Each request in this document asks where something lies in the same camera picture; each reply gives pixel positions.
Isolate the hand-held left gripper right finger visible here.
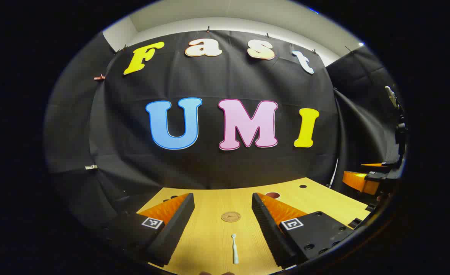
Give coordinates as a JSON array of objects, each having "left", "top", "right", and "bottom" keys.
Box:
[{"left": 252, "top": 193, "right": 353, "bottom": 269}]

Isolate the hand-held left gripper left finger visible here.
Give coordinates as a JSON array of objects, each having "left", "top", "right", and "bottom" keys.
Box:
[{"left": 99, "top": 193, "right": 195, "bottom": 267}]

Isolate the wooden desktop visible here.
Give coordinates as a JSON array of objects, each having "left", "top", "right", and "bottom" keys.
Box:
[{"left": 137, "top": 177, "right": 370, "bottom": 275}]

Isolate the white strip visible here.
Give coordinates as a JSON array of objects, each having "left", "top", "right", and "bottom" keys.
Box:
[{"left": 329, "top": 157, "right": 339, "bottom": 188}]

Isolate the black backdrop cloth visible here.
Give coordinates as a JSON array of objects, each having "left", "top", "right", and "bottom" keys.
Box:
[{"left": 44, "top": 30, "right": 405, "bottom": 230}]

